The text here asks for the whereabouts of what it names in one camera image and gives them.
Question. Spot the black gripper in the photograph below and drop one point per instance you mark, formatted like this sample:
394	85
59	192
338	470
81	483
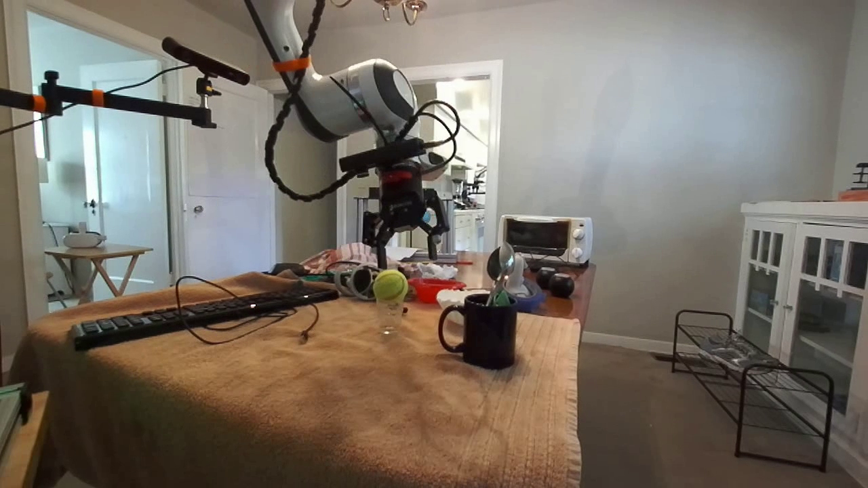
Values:
406	202

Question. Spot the yellow-green tennis ball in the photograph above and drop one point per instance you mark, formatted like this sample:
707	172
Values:
391	285

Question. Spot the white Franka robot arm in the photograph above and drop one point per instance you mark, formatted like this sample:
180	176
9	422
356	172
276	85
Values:
355	95

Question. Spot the black mug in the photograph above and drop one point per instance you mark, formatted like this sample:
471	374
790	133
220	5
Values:
492	335

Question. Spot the black round ball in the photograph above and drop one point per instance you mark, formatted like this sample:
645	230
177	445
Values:
547	275
562	285

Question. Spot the red plastic bowl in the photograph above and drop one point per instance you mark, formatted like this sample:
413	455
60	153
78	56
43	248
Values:
436	289

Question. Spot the clear drinking glass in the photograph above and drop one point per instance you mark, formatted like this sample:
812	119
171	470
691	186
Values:
391	317

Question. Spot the green patterned packet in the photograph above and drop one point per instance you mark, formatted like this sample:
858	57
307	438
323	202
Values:
501	297

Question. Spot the white toaster oven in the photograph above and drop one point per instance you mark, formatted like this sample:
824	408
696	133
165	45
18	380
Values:
544	236

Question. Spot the white panel door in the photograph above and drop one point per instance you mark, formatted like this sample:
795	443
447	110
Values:
227	207

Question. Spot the black computer keyboard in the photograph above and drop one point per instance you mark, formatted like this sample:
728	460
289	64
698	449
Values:
180	316

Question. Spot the ceiling chandelier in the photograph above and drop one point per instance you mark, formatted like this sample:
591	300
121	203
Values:
402	5

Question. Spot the wooden folding table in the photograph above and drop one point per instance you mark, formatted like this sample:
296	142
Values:
97	252

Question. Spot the white ceramic dish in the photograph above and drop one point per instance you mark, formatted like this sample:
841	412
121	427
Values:
82	239

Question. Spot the white glass door cabinet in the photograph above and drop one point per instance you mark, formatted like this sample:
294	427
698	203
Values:
803	300

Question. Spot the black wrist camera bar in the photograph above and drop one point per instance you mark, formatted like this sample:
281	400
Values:
382	156

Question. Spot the black stereo camera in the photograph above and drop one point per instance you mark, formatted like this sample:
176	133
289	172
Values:
205	60

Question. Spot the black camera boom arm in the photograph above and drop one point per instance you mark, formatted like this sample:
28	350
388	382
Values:
109	99

